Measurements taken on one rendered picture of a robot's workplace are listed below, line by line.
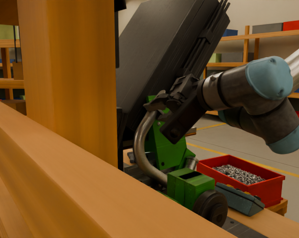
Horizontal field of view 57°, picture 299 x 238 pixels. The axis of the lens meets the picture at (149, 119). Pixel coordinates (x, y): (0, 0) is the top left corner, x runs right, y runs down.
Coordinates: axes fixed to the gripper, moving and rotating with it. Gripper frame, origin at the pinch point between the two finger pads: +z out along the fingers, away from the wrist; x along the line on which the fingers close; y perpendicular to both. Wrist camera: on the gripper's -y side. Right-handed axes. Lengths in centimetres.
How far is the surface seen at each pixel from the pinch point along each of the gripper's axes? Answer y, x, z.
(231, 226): -11.5, -38.0, -4.4
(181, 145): 0.8, -14.7, 2.7
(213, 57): 455, -241, 368
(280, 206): 14, -74, 5
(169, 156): -4.7, -12.6, 2.7
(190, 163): -3.2, -18.0, -0.2
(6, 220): -40, 5, 41
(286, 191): 109, -239, 106
